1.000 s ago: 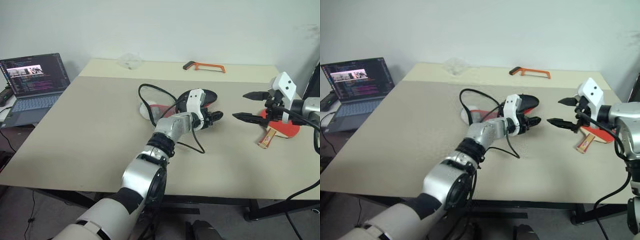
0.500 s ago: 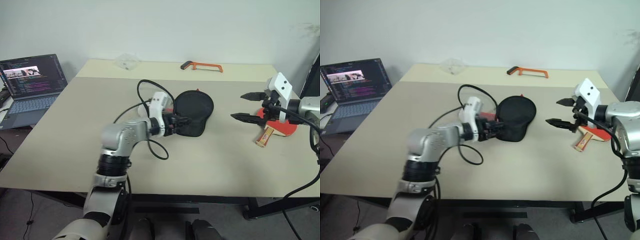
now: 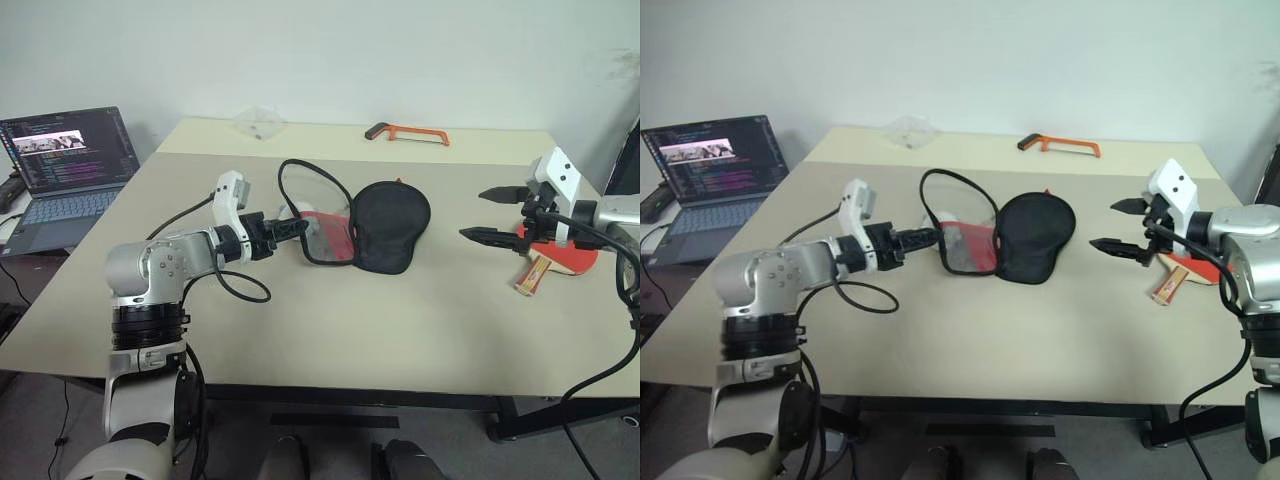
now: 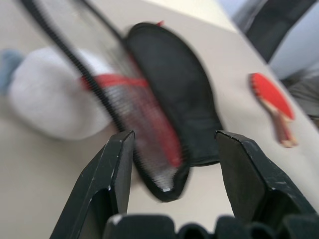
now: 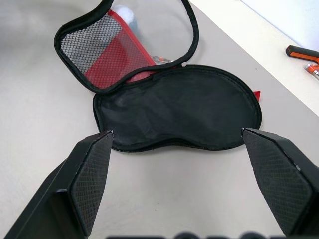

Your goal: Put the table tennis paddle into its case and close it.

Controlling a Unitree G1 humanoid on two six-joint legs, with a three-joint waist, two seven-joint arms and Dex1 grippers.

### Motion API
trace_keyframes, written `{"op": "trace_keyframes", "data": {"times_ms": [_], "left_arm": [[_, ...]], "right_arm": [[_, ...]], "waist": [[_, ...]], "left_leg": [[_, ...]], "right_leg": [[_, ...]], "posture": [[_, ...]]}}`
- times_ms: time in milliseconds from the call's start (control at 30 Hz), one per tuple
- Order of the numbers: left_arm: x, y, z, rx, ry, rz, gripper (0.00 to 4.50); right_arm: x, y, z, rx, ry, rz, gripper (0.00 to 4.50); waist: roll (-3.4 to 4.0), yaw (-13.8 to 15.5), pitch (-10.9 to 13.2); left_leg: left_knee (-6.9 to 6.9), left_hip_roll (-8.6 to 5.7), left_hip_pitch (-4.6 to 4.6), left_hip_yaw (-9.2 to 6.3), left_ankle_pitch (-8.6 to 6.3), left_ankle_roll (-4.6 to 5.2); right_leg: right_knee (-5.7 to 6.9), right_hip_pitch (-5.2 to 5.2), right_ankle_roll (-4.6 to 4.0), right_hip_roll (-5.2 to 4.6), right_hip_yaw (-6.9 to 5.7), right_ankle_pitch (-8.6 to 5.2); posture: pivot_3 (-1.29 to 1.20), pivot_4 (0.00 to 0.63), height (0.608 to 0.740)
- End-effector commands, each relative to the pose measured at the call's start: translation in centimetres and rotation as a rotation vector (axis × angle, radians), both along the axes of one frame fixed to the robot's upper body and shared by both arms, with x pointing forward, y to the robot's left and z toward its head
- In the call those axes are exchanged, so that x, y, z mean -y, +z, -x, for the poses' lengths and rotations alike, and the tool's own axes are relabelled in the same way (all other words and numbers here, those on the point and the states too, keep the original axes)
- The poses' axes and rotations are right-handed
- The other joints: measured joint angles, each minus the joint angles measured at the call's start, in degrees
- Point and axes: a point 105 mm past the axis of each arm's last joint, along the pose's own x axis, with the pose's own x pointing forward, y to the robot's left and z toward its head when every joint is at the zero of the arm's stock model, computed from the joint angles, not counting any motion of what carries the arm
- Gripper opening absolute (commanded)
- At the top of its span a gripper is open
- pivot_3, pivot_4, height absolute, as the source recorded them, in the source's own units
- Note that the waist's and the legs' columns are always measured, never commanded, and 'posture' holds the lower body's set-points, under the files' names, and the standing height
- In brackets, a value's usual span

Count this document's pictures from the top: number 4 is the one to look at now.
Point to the black table tennis paddle case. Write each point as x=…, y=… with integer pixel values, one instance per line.
x=174, y=87

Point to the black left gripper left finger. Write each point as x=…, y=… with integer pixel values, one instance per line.
x=117, y=169

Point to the red table tennis paddle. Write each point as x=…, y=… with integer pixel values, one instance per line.
x=271, y=94

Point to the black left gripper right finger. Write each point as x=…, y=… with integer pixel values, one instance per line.
x=245, y=174

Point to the white rounded object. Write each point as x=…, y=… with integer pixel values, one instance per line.
x=49, y=94

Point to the pale blue blurred object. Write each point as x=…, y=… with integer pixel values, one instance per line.
x=10, y=67

